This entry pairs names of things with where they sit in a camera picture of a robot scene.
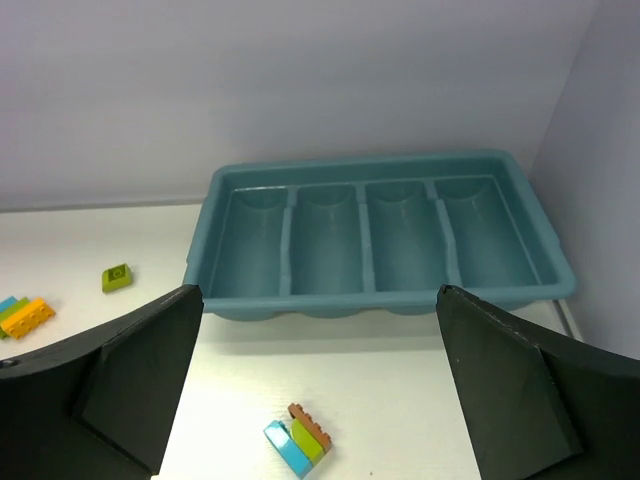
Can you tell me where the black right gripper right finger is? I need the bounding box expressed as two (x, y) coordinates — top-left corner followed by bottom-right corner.
(436, 285), (639, 479)

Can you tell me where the lime green lego brick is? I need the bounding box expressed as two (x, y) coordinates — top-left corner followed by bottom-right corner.
(1, 297), (30, 321)

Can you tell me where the lime green sloped lego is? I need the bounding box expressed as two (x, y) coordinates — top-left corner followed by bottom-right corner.
(101, 263), (133, 294)

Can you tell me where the brown lego plate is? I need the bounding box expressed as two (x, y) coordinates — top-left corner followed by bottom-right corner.
(287, 403), (333, 453)

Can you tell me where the lime green curved lego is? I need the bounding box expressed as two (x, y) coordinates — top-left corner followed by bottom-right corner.
(291, 419), (325, 465)

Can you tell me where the light blue lego brick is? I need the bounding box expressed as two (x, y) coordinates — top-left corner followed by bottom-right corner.
(0, 296), (17, 312)

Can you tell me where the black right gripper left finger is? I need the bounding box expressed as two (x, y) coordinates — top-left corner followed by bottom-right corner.
(1, 285), (204, 479)

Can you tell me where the teal divided plastic tray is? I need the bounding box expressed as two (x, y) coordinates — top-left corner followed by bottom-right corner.
(184, 149), (576, 321)

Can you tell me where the light blue long lego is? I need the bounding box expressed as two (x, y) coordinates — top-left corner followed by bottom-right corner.
(263, 420), (313, 479)

